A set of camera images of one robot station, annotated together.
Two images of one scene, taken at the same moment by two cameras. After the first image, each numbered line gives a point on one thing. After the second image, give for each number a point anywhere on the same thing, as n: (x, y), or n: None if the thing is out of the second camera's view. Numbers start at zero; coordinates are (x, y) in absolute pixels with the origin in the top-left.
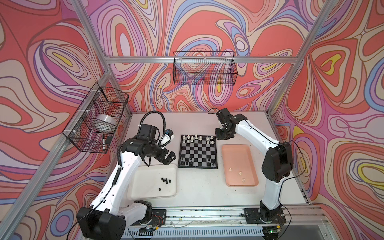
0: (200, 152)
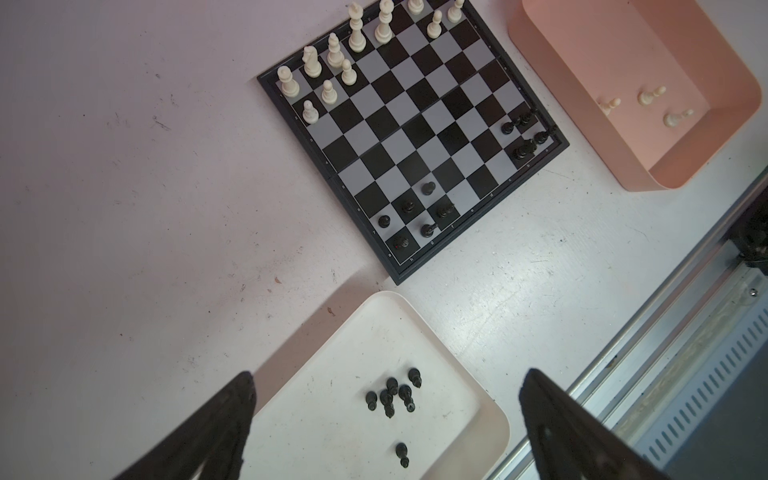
0: (421, 114)
